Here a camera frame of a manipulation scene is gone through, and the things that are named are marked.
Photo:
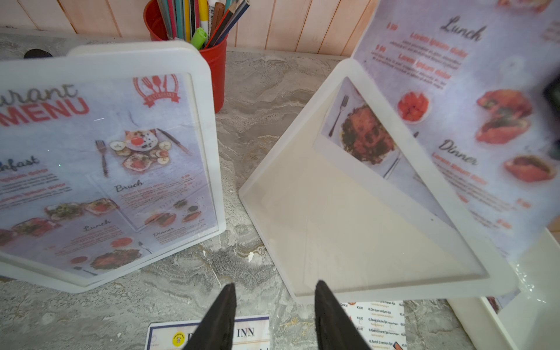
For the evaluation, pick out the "special menu sheet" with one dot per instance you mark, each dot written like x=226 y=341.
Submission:
x=466 y=78
x=103 y=176

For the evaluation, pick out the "dim sum inn menu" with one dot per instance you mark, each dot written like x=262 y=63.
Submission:
x=381 y=323
x=250 y=332

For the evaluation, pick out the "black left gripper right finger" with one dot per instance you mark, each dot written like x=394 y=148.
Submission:
x=334 y=329

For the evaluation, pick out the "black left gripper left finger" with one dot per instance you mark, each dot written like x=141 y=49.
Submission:
x=216 y=329

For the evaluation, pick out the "pencils and pens bundle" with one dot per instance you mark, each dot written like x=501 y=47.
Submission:
x=203 y=24

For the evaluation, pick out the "white menu holder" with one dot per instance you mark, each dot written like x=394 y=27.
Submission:
x=324 y=216
x=93 y=63

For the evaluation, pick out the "white plastic tray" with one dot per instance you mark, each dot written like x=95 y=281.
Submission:
x=530 y=320

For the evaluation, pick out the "blue stapler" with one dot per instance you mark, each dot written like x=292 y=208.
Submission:
x=37 y=53

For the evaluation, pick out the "special menu sheet top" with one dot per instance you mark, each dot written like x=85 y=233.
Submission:
x=103 y=176

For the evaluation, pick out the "Dim Sum Inn menu front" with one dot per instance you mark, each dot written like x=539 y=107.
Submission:
x=381 y=323

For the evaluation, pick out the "red metal pen cup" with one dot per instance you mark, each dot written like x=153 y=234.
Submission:
x=215 y=57

